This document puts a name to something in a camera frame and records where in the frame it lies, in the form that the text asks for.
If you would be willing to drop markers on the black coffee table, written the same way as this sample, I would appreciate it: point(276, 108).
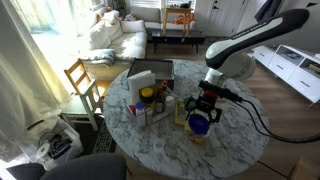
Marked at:
point(176, 37)

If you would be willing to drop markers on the yellow-lid jar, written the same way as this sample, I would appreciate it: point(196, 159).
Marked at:
point(147, 95)

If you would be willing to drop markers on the wooden chair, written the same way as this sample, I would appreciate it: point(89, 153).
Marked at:
point(78, 75)
point(86, 100)

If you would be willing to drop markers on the orange toy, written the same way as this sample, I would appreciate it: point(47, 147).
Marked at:
point(182, 19)

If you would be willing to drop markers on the clear condiment caddy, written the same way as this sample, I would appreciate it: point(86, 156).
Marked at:
point(168, 110)

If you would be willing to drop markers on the clear plastic storage bin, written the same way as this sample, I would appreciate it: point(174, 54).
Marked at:
point(63, 146)

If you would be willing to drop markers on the white round disc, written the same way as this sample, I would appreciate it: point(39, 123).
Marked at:
point(43, 150)

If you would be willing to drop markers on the white drawer cabinet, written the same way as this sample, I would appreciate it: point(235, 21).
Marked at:
point(290, 70)

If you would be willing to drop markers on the red-cap sauce bottle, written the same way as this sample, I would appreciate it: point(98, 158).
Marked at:
point(164, 87)

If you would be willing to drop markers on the white sofa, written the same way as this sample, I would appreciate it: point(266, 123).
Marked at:
point(130, 41)

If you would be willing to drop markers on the white napkin stack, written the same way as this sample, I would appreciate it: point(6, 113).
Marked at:
point(138, 83)

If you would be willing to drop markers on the white door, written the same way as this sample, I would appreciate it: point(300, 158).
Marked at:
point(216, 16)

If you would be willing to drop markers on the brown cardboard box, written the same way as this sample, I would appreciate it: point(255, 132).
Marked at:
point(305, 170)

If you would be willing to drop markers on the cream curtain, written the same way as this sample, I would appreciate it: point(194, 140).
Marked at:
point(23, 83)

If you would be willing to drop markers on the patterned floor mat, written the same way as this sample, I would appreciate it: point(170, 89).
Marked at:
point(104, 140)

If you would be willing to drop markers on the wooden side table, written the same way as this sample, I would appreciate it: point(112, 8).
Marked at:
point(176, 11)

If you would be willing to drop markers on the clear plastic measuring scoop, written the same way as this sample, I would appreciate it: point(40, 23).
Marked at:
point(158, 146)

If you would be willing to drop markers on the white bottle blue cap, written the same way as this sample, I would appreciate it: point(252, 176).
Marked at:
point(140, 115)

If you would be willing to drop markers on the National Geographic book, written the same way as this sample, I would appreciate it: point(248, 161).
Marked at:
point(180, 115)

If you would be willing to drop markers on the glass shaker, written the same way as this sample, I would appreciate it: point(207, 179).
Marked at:
point(149, 115)

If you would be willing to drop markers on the small red-lid jar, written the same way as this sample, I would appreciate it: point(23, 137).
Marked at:
point(132, 109)

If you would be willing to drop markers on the dark glass bottle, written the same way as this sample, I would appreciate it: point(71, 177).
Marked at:
point(159, 101)

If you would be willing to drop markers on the dark hanging jacket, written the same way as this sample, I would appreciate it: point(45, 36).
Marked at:
point(268, 8)

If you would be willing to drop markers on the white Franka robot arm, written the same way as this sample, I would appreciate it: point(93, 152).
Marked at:
point(253, 33)

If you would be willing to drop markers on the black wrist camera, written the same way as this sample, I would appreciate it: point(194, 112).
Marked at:
point(220, 90)

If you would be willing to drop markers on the bowl with blue lid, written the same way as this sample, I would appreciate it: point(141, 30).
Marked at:
point(199, 124)

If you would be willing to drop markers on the grey upholstered chair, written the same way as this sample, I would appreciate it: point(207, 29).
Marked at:
point(83, 168)

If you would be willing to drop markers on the patterned cushion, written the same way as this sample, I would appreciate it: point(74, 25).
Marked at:
point(133, 16)

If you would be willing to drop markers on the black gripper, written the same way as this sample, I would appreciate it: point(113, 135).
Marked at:
point(208, 101)

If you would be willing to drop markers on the dark potted plant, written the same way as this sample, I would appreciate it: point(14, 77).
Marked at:
point(119, 7)

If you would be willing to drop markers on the grey throw blanket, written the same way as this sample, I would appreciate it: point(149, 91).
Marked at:
point(100, 56)

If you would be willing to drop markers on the dark cardboard box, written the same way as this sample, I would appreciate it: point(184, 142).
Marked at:
point(156, 68)

